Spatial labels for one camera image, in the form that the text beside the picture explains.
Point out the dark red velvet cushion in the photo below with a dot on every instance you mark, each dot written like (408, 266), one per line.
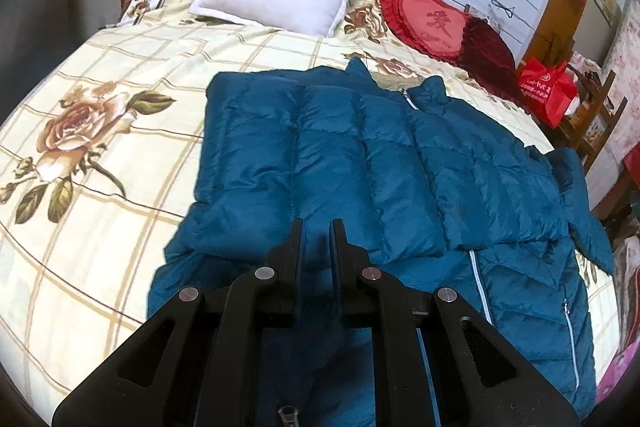
(487, 52)

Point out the blue puffer jacket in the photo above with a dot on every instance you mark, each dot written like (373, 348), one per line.
(380, 167)

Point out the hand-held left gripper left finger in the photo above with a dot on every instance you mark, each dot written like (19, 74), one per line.
(298, 241)

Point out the red heart-shaped cushion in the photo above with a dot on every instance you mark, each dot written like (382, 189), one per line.
(425, 19)

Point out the wooden chair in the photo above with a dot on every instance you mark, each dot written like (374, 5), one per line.
(590, 107)

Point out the floral checked bed sheet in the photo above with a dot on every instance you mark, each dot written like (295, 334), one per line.
(110, 147)

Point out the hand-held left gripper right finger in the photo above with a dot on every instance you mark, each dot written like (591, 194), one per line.
(338, 241)

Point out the red gift bag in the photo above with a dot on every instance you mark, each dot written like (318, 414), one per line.
(545, 89)

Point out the floral pink curtain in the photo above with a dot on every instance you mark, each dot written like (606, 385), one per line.
(622, 97)

